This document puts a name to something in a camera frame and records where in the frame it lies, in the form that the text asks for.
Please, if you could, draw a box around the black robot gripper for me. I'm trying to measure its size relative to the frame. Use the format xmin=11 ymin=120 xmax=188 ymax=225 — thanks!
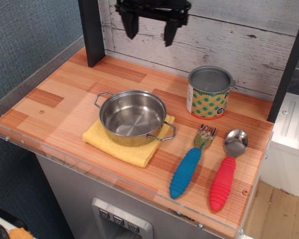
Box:
xmin=115 ymin=0 xmax=191 ymax=47

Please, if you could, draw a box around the small stainless steel pot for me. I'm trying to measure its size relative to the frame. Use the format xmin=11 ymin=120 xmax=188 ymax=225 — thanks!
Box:
xmin=94 ymin=90 xmax=176 ymax=147

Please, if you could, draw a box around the yellow folded towel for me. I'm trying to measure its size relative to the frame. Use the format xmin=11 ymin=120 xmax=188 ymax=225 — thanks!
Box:
xmin=82 ymin=115 xmax=175 ymax=168

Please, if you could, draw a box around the toy food can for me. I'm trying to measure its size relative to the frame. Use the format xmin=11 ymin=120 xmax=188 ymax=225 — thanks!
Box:
xmin=186 ymin=66 xmax=236 ymax=120

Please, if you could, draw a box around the grey toy fridge cabinet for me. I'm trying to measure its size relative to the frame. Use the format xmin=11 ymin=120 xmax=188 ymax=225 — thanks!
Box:
xmin=34 ymin=153 xmax=230 ymax=239

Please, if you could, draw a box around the white toy sink unit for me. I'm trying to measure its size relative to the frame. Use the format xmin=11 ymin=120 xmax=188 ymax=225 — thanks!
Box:
xmin=260 ymin=93 xmax=299 ymax=197

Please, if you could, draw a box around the silver dispenser button panel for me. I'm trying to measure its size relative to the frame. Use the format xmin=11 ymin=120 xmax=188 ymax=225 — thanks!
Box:
xmin=92 ymin=197 xmax=153 ymax=239

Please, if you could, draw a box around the clear acrylic table guard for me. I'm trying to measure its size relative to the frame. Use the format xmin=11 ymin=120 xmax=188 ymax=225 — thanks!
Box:
xmin=0 ymin=33 xmax=273 ymax=238

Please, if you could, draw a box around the orange plush object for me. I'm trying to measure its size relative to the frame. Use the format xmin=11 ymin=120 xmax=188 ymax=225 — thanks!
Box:
xmin=8 ymin=228 xmax=34 ymax=239

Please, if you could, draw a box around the black left upright post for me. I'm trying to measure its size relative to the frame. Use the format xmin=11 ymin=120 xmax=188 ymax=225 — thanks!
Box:
xmin=78 ymin=0 xmax=105 ymax=67

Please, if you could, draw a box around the black upright post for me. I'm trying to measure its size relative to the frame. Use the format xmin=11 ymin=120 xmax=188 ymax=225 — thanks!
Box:
xmin=78 ymin=0 xmax=105 ymax=67
xmin=267 ymin=30 xmax=299 ymax=123

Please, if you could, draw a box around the red handled spoon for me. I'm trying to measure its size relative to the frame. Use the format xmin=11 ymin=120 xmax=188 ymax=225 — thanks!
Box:
xmin=209 ymin=129 xmax=248 ymax=212

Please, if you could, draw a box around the black right upright post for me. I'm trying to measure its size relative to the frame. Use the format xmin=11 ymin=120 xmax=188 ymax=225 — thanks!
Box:
xmin=267 ymin=30 xmax=299 ymax=123

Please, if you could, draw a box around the blue handled fork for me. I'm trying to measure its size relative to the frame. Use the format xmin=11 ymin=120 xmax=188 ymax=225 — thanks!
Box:
xmin=169 ymin=124 xmax=217 ymax=199

